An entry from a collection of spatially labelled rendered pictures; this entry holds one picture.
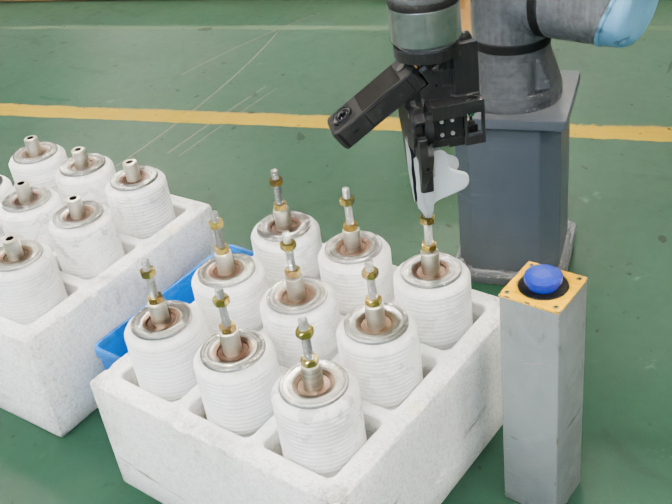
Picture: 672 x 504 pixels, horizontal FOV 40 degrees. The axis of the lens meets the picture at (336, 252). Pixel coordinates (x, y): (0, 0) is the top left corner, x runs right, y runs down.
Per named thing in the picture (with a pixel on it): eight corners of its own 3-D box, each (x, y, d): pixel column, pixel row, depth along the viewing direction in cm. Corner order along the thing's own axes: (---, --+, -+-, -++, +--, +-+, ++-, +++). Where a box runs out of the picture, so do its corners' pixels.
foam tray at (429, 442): (301, 323, 149) (284, 230, 140) (518, 405, 128) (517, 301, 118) (123, 481, 125) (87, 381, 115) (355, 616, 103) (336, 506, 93)
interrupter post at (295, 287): (293, 290, 114) (289, 268, 112) (310, 294, 113) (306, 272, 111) (284, 301, 112) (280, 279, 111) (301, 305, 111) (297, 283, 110)
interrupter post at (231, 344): (247, 354, 105) (242, 331, 103) (228, 362, 104) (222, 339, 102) (238, 343, 107) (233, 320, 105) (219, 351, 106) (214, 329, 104)
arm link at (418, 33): (396, 19, 92) (379, -5, 99) (399, 62, 94) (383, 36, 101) (468, 6, 92) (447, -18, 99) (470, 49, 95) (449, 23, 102)
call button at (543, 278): (534, 274, 100) (534, 259, 99) (569, 284, 98) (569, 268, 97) (517, 293, 98) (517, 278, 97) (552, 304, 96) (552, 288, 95)
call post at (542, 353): (530, 460, 119) (528, 262, 102) (581, 481, 115) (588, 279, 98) (503, 497, 115) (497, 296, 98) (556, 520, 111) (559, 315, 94)
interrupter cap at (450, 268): (472, 280, 111) (472, 275, 111) (414, 297, 110) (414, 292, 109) (446, 250, 118) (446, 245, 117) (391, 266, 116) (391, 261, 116)
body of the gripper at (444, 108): (486, 149, 101) (483, 44, 95) (411, 163, 101) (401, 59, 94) (467, 120, 108) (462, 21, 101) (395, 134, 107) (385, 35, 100)
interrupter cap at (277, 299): (285, 275, 117) (284, 271, 117) (338, 285, 114) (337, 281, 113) (255, 310, 112) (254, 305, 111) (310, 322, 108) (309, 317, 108)
